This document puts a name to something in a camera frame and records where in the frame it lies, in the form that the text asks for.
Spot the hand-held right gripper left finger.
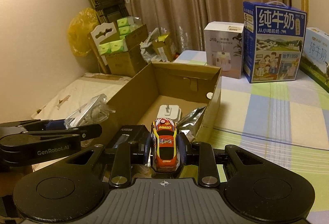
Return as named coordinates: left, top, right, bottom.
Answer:
left=64, top=134, right=153, bottom=188

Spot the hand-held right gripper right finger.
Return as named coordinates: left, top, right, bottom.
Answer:
left=177, top=133, right=270, bottom=187

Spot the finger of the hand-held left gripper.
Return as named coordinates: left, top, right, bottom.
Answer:
left=0, top=119, right=66, bottom=135
left=61, top=124, right=103, bottom=143

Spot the red and yellow toy car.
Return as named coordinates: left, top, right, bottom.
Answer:
left=150, top=118, right=180, bottom=173

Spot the translucent plastic cup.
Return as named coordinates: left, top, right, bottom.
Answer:
left=64, top=94, right=115, bottom=130

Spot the black rectangular box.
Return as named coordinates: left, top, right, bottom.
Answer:
left=106, top=125, right=151, bottom=153

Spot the silver foil pouch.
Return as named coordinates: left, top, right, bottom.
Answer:
left=178, top=107, right=206, bottom=137

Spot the white power adapter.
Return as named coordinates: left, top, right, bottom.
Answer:
left=157, top=104, right=183, bottom=122

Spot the brown cardboard box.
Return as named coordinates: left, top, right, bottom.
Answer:
left=32, top=61, right=222, bottom=163

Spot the plaid tablecloth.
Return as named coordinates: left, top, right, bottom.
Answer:
left=174, top=50, right=329, bottom=181

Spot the cardboard box of green tissues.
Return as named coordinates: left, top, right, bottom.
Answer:
left=99, top=17, right=150, bottom=77

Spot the yellow plastic bag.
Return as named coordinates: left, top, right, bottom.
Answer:
left=67, top=7, right=100, bottom=57

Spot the white chair back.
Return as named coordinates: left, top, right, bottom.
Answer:
left=90, top=22, right=120, bottom=73

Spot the full trash bin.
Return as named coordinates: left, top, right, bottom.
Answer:
left=140, top=27, right=178, bottom=63

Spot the white humidifier box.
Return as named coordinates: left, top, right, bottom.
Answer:
left=204, top=21, right=245, bottom=80

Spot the light blue milk carton box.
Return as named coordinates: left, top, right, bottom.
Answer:
left=300, top=27, right=329, bottom=94

